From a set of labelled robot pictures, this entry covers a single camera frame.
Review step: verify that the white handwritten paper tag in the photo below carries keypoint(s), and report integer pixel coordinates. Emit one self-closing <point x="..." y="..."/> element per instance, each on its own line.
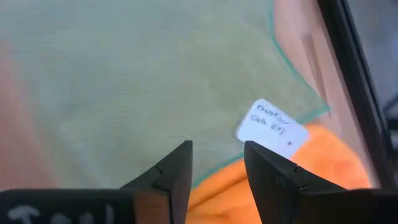
<point x="273" y="130"/>

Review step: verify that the orange microfiber towel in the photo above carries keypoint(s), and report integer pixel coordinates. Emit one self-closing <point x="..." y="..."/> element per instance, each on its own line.
<point x="335" y="161"/>

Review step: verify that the green microfiber towel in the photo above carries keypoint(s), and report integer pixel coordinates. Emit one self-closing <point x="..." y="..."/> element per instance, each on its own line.
<point x="124" y="77"/>

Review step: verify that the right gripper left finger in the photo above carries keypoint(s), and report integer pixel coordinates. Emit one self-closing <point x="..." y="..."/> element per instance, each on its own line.
<point x="168" y="186"/>

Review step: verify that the black aluminium table frame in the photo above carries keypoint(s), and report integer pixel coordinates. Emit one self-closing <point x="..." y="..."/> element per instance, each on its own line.
<point x="351" y="62"/>

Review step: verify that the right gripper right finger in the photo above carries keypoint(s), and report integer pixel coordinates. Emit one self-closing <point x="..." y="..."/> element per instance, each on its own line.
<point x="273" y="189"/>

